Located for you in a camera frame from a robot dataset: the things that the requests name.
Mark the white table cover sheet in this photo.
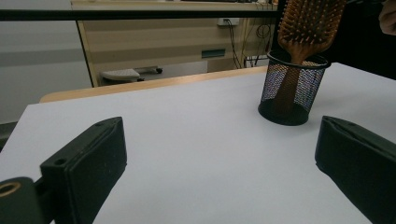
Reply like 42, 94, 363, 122
0, 62, 396, 224

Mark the white cabinet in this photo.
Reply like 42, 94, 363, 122
0, 0, 93, 126

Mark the black mesh pen cup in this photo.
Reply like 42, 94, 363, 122
257, 49, 332, 127

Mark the black horizontal frame bar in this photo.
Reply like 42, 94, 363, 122
0, 8, 282, 22

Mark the light wooden desk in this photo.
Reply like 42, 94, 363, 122
70, 0, 282, 89

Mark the black frame strut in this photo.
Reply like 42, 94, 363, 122
271, 0, 288, 53

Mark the black curtain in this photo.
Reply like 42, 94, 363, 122
321, 0, 396, 81

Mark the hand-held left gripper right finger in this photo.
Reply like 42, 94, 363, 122
314, 115, 396, 224

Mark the white wall socket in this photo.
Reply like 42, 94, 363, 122
216, 17, 241, 27

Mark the white rolling chair base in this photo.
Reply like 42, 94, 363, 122
99, 65, 164, 84

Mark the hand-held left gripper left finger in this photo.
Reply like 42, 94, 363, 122
39, 116, 128, 224

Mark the brown wooden hairbrush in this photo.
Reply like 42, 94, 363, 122
273, 0, 347, 117

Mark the hanging cable bundle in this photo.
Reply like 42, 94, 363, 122
222, 1, 276, 70

